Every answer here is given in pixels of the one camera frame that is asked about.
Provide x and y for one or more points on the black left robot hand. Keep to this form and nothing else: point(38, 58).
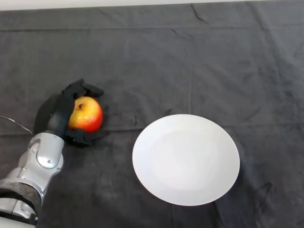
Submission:
point(53, 114)

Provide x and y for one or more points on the red yellow apple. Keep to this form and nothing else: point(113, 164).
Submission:
point(88, 116)

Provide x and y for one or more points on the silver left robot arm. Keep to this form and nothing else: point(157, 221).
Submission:
point(35, 161)

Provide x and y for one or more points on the white round plate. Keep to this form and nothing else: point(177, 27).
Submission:
point(187, 161)

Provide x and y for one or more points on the black cloth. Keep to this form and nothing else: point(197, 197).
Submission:
point(166, 66)

